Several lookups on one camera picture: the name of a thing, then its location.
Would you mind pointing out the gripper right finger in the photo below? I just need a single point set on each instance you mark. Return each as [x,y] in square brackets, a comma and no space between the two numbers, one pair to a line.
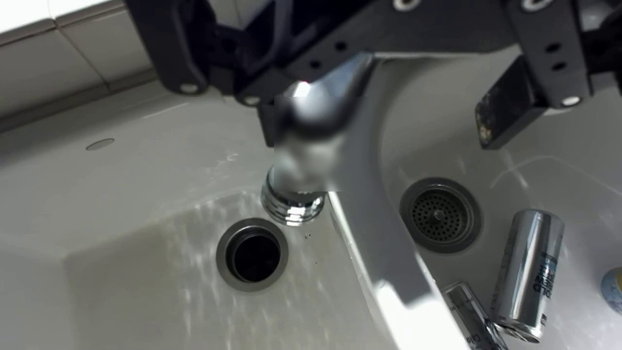
[549,29]

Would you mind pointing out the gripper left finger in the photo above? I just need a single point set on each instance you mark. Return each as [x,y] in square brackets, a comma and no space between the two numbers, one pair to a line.
[175,43]

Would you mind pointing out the chrome tap faucet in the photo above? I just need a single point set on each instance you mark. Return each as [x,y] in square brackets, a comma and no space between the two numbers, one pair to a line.
[294,206]

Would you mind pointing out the white double sink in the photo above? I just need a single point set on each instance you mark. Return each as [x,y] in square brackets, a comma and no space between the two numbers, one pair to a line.
[121,218]

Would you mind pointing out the open sink drain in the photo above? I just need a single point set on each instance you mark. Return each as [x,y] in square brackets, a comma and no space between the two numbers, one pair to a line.
[223,253]

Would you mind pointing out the sink drain strainer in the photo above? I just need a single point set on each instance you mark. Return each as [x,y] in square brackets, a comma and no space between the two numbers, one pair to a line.
[440,216]

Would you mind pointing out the silver drink can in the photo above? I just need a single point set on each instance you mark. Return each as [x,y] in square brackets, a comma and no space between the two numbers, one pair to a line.
[469,316]
[527,272]

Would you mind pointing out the round blue object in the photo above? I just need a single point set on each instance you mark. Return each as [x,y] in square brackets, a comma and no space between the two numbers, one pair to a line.
[613,291]

